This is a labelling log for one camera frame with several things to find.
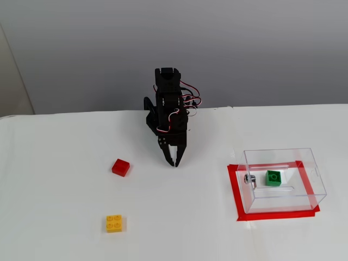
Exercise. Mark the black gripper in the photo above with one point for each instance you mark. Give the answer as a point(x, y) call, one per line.
point(176, 139)

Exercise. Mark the yellow lego brick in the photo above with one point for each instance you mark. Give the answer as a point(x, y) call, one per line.
point(115, 224)

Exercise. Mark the silver cam lock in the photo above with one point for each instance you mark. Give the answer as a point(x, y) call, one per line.
point(248, 178)

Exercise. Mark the red lego brick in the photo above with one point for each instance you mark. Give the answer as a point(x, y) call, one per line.
point(120, 168)

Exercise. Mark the green lego brick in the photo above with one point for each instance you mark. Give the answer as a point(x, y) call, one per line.
point(272, 179)

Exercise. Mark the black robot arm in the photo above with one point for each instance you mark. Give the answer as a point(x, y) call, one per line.
point(168, 81)

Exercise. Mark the red tape frame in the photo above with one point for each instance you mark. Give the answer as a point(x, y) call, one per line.
point(274, 216)

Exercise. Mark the transparent plastic box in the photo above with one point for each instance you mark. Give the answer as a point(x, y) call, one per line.
point(299, 163)

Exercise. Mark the black table clamp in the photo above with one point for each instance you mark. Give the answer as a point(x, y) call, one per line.
point(148, 104)

